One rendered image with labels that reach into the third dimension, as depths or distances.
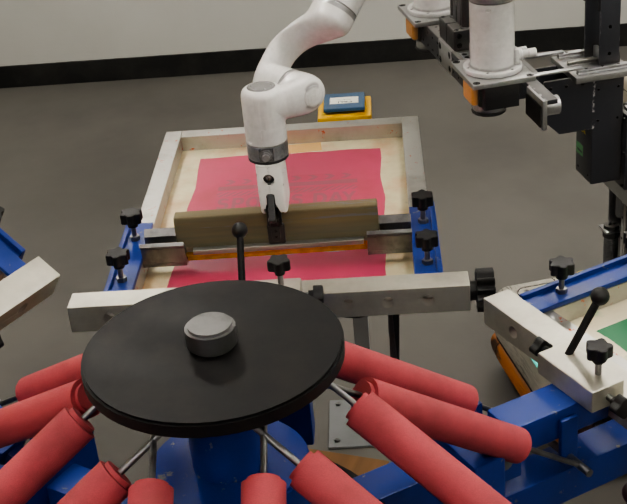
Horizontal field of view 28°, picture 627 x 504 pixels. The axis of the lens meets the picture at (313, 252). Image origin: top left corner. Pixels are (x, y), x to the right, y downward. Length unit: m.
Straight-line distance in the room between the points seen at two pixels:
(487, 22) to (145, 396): 1.47
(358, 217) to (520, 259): 2.03
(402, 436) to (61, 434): 0.40
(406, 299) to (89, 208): 2.97
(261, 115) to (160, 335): 0.79
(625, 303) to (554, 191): 2.57
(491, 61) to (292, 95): 0.60
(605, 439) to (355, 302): 0.48
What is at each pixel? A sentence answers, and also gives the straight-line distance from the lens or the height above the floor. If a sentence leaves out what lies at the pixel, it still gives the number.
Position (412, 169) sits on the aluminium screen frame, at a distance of 2.64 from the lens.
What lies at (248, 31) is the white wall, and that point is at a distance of 6.09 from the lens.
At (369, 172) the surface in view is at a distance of 2.72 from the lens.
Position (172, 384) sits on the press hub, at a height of 1.32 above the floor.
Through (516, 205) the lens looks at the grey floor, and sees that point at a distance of 4.67.
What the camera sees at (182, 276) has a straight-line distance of 2.39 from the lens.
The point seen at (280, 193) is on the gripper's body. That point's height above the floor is 1.12.
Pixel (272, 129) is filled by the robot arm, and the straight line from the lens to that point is 2.23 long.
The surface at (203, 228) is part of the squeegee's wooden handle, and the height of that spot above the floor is 1.05.
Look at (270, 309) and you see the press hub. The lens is 1.53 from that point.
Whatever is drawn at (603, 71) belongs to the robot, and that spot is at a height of 1.03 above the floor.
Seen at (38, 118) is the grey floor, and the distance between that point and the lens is 5.93.
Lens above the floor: 2.11
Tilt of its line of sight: 28 degrees down
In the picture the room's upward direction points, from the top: 5 degrees counter-clockwise
